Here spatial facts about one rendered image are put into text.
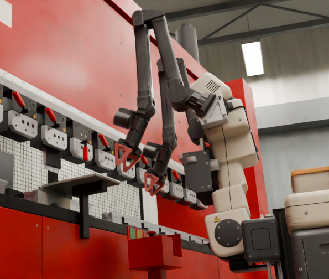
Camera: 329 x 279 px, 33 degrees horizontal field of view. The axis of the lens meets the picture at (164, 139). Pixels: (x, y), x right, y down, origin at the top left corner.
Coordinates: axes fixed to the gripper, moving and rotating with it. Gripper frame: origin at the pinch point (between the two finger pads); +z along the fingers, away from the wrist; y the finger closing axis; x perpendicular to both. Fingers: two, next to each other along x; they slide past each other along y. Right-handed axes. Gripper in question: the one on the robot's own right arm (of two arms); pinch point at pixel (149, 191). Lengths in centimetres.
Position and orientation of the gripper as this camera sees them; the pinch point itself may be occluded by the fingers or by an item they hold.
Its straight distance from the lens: 248.8
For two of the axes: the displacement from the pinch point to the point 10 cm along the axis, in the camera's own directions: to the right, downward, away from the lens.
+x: 9.0, 3.0, -3.1
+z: -3.8, 9.0, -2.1
